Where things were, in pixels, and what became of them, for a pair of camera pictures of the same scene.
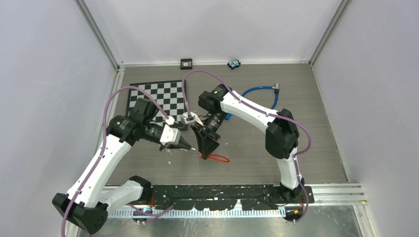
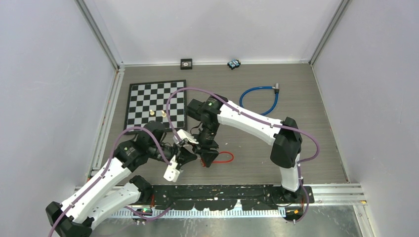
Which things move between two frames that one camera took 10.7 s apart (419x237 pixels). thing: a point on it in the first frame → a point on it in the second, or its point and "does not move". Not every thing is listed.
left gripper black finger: [182, 144] → [185, 156]
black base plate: [216, 197] does not move
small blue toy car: [233, 63] does not move
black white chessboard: [170, 96] does not move
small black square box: [186, 63] does not move
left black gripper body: [162, 146] → [177, 149]
